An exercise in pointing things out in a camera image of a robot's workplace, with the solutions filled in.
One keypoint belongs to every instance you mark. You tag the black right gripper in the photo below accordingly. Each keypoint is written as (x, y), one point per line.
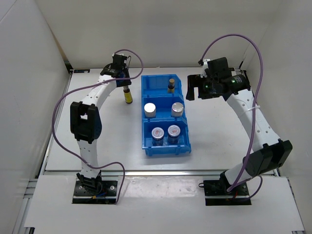
(196, 81)

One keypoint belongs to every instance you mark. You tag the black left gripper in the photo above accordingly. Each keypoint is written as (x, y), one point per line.
(126, 82)

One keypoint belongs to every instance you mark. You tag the yellow bottle with cork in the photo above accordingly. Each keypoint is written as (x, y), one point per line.
(127, 95)
(171, 86)

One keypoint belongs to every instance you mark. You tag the white jar silver lid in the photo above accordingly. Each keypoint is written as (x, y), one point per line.
(150, 110)
(177, 109)

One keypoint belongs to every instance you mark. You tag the brown jar red label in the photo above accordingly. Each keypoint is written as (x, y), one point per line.
(157, 136)
(173, 134)

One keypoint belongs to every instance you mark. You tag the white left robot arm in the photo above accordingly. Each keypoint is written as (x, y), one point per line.
(85, 121)

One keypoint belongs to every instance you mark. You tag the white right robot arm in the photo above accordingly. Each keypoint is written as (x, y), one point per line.
(266, 150)

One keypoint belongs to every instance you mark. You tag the blue plastic compartment bin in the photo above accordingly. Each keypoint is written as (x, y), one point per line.
(154, 90)

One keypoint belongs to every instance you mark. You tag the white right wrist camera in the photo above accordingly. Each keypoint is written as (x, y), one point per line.
(204, 63)

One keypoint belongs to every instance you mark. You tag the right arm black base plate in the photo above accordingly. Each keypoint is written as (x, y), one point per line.
(215, 195)

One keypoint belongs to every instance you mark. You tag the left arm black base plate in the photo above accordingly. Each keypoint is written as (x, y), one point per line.
(105, 193)

